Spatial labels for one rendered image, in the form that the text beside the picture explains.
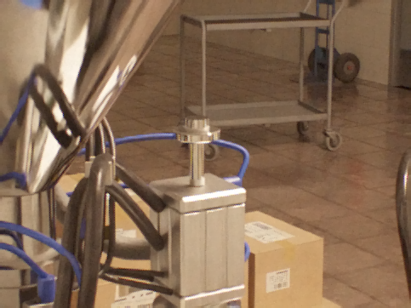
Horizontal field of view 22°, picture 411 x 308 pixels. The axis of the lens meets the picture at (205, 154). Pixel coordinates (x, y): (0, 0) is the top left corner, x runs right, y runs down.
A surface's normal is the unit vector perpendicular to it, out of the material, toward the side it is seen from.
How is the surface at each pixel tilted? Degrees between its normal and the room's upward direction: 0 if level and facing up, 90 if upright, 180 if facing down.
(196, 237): 90
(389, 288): 0
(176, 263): 90
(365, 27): 90
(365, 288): 0
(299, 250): 90
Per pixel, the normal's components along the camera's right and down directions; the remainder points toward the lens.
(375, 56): -0.87, 0.12
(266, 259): 0.55, 0.20
